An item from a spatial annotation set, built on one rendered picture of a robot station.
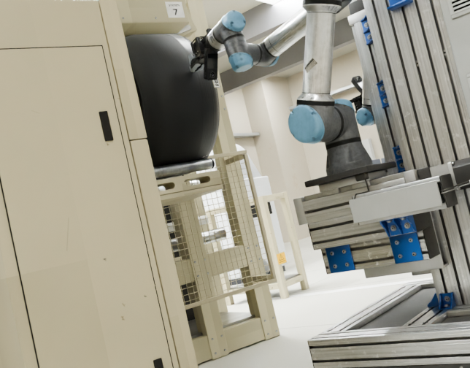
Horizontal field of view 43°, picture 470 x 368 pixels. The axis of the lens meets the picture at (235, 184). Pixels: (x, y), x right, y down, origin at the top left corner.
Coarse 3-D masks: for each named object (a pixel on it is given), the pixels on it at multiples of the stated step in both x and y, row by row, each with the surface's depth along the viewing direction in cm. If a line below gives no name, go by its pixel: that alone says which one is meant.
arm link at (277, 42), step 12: (348, 0) 182; (300, 12) 195; (336, 12) 190; (288, 24) 198; (300, 24) 195; (276, 36) 202; (288, 36) 199; (300, 36) 199; (264, 48) 206; (276, 48) 204; (264, 60) 208; (276, 60) 212
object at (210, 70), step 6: (204, 48) 214; (204, 54) 214; (210, 54) 213; (216, 54) 214; (204, 60) 215; (210, 60) 214; (216, 60) 215; (204, 66) 215; (210, 66) 214; (216, 66) 216; (204, 72) 216; (210, 72) 215; (216, 72) 216; (204, 78) 217; (210, 78) 216; (216, 78) 217
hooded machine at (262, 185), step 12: (216, 168) 644; (252, 168) 673; (264, 180) 669; (216, 192) 641; (264, 192) 663; (204, 204) 652; (216, 204) 643; (276, 216) 671; (228, 228) 636; (276, 228) 665; (228, 240) 637; (276, 240) 660; (264, 252) 636
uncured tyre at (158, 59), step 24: (144, 48) 227; (168, 48) 231; (144, 72) 223; (168, 72) 224; (192, 72) 229; (144, 96) 224; (168, 96) 222; (192, 96) 227; (216, 96) 235; (144, 120) 227; (168, 120) 223; (192, 120) 228; (216, 120) 236; (168, 144) 227; (192, 144) 233
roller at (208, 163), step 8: (200, 160) 241; (208, 160) 242; (160, 168) 230; (168, 168) 232; (176, 168) 233; (184, 168) 235; (192, 168) 237; (200, 168) 239; (208, 168) 242; (160, 176) 230
